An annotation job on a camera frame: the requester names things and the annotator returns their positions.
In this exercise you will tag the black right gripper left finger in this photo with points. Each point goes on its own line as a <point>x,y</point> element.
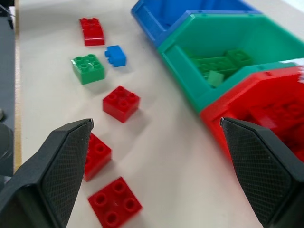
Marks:
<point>54,171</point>

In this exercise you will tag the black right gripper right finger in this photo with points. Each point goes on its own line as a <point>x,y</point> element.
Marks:
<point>259,171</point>

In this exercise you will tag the red square building brick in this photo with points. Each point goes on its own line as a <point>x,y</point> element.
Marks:
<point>97,156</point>
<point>115,204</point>
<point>121,104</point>

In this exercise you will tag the red building brick in bin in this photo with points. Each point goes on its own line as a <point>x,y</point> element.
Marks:
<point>275,116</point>

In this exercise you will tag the red plastic storage bin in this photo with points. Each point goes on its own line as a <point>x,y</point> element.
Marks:
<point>223,109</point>

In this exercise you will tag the pale green brick piece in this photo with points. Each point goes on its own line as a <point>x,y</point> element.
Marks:
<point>215,78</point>

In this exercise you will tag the green square building brick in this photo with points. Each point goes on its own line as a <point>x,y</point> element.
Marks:
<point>88,69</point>

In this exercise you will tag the long green building brick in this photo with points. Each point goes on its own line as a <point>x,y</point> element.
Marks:
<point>216,65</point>

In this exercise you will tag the small green building brick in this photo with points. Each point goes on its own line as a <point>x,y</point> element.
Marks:
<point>238,57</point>

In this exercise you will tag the small blue building brick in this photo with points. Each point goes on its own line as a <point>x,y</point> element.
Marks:
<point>116,56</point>

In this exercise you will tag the green plastic storage bin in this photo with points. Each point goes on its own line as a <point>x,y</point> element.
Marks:
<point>213,47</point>

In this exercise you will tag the red curved building brick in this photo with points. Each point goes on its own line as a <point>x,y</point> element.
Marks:
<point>92,32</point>

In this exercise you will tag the blue plastic storage bin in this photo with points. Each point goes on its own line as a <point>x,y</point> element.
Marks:
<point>156,16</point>

